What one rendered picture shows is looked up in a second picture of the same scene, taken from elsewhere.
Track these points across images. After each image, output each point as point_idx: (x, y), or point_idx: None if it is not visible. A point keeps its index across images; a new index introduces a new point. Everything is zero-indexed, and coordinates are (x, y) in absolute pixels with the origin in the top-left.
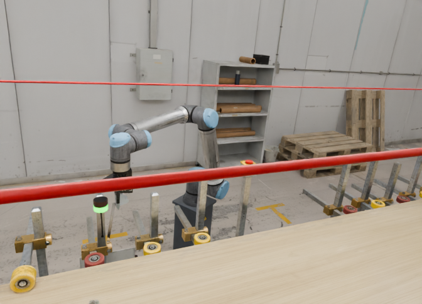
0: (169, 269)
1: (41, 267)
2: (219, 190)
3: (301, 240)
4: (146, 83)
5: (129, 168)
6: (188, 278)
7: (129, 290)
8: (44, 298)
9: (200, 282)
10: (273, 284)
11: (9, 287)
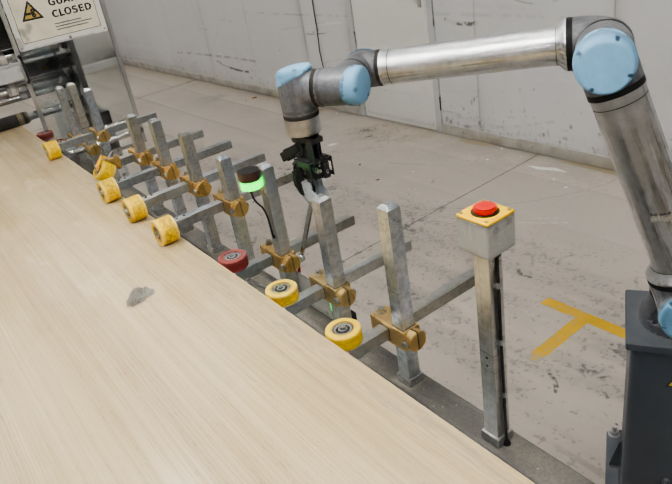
0: (233, 324)
1: (238, 243)
2: (662, 309)
3: None
4: None
5: (302, 133)
6: (215, 350)
7: (176, 307)
8: (153, 260)
9: (208, 367)
10: (228, 472)
11: None
